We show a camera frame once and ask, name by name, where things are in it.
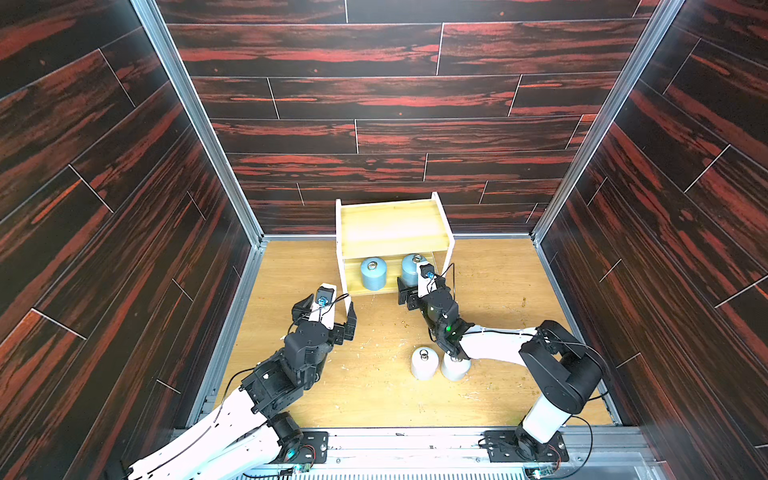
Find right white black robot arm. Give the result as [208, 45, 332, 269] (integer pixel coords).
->
[398, 281, 606, 462]

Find aluminium front rail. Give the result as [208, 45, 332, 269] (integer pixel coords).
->
[244, 425, 669, 479]

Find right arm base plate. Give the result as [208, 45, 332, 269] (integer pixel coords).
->
[478, 428, 569, 463]

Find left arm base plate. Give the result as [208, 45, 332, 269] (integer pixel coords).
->
[274, 430, 329, 465]

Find white tea canister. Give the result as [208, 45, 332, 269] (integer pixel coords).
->
[411, 346, 440, 381]
[441, 354, 471, 382]

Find blue tea canister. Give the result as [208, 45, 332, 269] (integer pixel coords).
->
[360, 257, 387, 292]
[401, 253, 426, 287]

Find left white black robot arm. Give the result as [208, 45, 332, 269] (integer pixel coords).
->
[124, 284, 357, 479]

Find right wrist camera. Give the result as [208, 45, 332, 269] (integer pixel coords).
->
[417, 261, 437, 298]

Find white wooden two-tier shelf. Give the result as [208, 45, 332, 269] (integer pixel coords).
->
[335, 192, 455, 307]

